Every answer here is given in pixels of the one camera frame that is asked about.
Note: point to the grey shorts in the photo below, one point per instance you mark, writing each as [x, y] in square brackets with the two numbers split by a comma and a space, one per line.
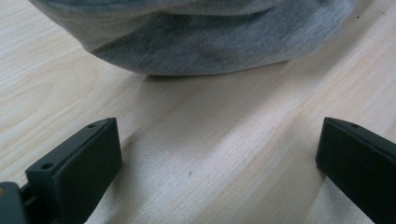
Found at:
[193, 40]

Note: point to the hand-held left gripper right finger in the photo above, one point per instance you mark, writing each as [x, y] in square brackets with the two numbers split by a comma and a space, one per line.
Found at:
[358, 168]

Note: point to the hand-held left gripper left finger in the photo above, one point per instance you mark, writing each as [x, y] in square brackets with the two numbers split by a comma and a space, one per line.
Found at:
[81, 168]

